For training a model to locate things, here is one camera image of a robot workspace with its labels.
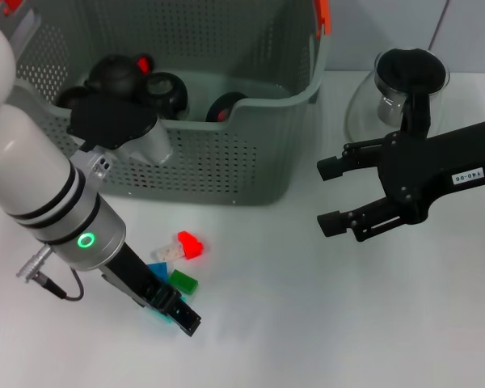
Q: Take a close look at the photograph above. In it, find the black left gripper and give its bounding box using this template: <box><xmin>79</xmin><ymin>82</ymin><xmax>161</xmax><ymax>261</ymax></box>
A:
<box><xmin>99</xmin><ymin>241</ymin><xmax>204</xmax><ymax>338</ymax></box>

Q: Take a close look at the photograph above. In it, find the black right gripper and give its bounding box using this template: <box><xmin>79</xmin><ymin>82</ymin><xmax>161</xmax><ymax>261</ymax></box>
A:
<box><xmin>317</xmin><ymin>116</ymin><xmax>485</xmax><ymax>243</ymax></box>

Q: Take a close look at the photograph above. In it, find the teal square plate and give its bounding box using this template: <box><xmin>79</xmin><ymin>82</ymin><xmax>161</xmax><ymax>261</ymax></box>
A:
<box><xmin>144</xmin><ymin>293</ymin><xmax>188</xmax><ymax>325</ymax></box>

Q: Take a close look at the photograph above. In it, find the green rectangular building brick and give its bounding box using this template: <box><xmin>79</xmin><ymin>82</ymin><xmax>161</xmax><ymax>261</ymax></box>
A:
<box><xmin>168</xmin><ymin>269</ymin><xmax>199</xmax><ymax>297</ymax></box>

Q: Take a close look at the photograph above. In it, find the blue building brick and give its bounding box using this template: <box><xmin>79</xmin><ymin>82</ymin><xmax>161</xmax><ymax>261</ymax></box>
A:
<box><xmin>147</xmin><ymin>261</ymin><xmax>170</xmax><ymax>280</ymax></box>

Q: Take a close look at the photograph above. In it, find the clear white building brick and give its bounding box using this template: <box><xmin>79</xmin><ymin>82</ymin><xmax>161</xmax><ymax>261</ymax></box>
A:
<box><xmin>151</xmin><ymin>242</ymin><xmax>185</xmax><ymax>263</ymax></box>

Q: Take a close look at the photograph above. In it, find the large bright red brick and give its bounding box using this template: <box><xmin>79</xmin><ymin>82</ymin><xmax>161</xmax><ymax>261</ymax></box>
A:
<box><xmin>176</xmin><ymin>230</ymin><xmax>205</xmax><ymax>260</ymax></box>

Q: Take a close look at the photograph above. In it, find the glass teacup with black holder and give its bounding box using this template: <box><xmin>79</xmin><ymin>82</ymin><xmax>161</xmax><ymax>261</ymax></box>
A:
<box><xmin>145</xmin><ymin>72</ymin><xmax>190</xmax><ymax>119</ymax></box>
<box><xmin>205</xmin><ymin>91</ymin><xmax>250</xmax><ymax>122</ymax></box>

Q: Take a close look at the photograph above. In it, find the grey-green perforated storage bin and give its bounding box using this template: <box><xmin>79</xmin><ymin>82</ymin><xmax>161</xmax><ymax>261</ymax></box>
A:
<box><xmin>0</xmin><ymin>0</ymin><xmax>332</xmax><ymax>207</ymax></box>

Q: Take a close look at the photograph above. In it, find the small black clay teacup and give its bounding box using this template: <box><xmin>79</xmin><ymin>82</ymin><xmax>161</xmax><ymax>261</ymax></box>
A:
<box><xmin>56</xmin><ymin>86</ymin><xmax>91</xmax><ymax>109</ymax></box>

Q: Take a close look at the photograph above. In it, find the glass teapot with black lid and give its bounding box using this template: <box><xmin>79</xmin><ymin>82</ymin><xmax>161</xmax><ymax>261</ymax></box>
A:
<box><xmin>344</xmin><ymin>47</ymin><xmax>450</xmax><ymax>145</ymax></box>

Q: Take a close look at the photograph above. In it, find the left gripper metal plug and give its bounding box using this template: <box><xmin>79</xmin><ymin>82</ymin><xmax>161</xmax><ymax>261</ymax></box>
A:
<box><xmin>16</xmin><ymin>247</ymin><xmax>54</xmax><ymax>284</ymax></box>

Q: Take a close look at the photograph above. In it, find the black clay teapot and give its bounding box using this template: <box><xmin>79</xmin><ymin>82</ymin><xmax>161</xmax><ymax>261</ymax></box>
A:
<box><xmin>84</xmin><ymin>53</ymin><xmax>154</xmax><ymax>102</ymax></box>

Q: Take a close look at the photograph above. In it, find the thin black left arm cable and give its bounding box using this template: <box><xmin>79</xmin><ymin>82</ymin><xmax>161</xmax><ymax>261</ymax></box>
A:
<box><xmin>36</xmin><ymin>269</ymin><xmax>85</xmax><ymax>302</ymax></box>

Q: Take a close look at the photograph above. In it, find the thin grey wall cable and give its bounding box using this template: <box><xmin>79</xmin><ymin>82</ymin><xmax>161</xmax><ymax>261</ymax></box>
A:
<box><xmin>428</xmin><ymin>0</ymin><xmax>450</xmax><ymax>49</ymax></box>

